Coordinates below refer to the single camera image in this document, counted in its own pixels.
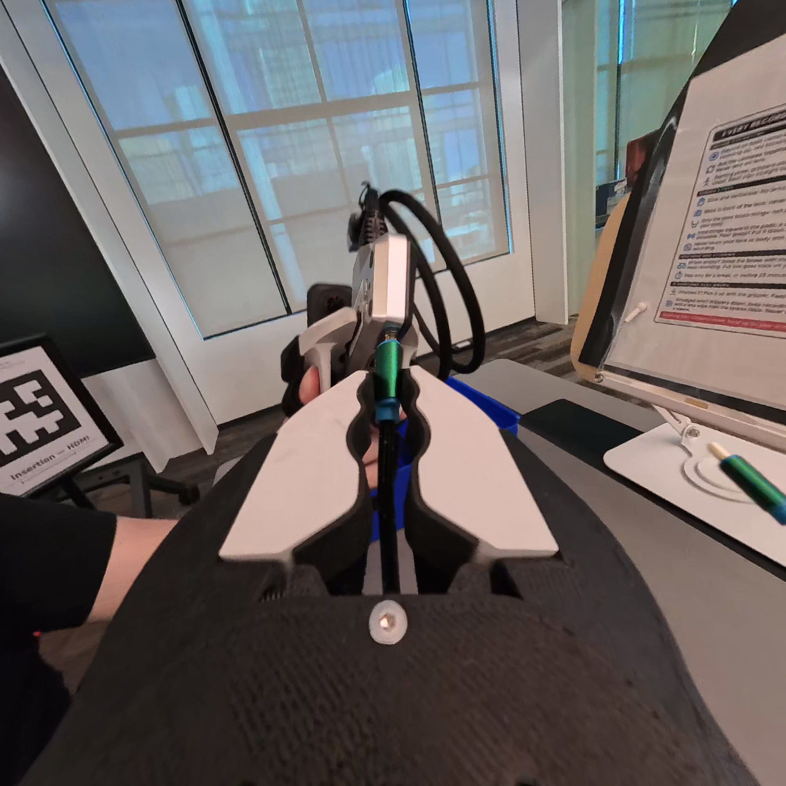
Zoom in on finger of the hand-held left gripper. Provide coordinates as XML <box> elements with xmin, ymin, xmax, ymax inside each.
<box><xmin>298</xmin><ymin>306</ymin><xmax>359</xmax><ymax>395</ymax></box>
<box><xmin>396</xmin><ymin>319</ymin><xmax>425</xmax><ymax>369</ymax></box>

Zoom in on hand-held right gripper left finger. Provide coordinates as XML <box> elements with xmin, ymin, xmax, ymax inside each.
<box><xmin>218</xmin><ymin>368</ymin><xmax>375</xmax><ymax>595</ymax></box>

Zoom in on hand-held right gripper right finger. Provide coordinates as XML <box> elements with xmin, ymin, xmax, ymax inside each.
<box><xmin>402</xmin><ymin>366</ymin><xmax>561</xmax><ymax>595</ymax></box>

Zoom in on braided HDMI cable green plugs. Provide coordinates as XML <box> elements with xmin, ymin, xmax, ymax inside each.
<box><xmin>708</xmin><ymin>440</ymin><xmax>786</xmax><ymax>527</ymax></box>
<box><xmin>368</xmin><ymin>328</ymin><xmax>411</xmax><ymax>595</ymax></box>

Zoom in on black HDMI switch box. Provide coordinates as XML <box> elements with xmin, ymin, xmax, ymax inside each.
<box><xmin>350</xmin><ymin>232</ymin><xmax>415</xmax><ymax>337</ymax></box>

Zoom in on blue plastic bin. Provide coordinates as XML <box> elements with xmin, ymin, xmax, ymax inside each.
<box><xmin>367</xmin><ymin>376</ymin><xmax>522</xmax><ymax>532</ymax></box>

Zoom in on person's left forearm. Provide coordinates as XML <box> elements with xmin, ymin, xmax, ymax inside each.
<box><xmin>86</xmin><ymin>513</ymin><xmax>185</xmax><ymax>633</ymax></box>

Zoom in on black desk pad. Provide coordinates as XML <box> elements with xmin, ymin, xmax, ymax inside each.
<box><xmin>519</xmin><ymin>399</ymin><xmax>661</xmax><ymax>469</ymax></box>

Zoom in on white framed window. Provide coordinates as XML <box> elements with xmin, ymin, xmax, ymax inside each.
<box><xmin>43</xmin><ymin>0</ymin><xmax>513</xmax><ymax>340</ymax></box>

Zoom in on black framed marker sign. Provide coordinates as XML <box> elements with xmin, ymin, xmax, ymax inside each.
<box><xmin>0</xmin><ymin>334</ymin><xmax>124</xmax><ymax>499</ymax></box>

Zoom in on dark wall board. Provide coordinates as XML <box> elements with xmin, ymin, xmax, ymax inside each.
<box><xmin>0</xmin><ymin>68</ymin><xmax>156</xmax><ymax>378</ymax></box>

